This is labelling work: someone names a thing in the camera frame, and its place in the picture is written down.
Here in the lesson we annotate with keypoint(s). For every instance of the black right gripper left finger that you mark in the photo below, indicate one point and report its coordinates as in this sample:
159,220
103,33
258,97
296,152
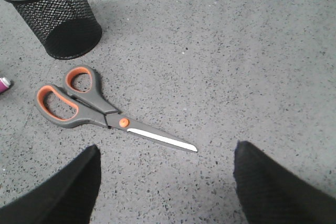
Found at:
67,197

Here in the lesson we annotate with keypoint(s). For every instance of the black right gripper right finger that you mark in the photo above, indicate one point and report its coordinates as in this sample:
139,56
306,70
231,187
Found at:
269,193

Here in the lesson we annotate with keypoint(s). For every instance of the grey orange scissors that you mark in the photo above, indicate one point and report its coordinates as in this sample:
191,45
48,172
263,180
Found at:
92,108

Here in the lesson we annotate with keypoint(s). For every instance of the pink highlighter pen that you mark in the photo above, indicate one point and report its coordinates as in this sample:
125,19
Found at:
5,84

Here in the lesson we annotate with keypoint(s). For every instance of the black mesh pen holder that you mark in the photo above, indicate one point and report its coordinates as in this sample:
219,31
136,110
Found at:
66,28

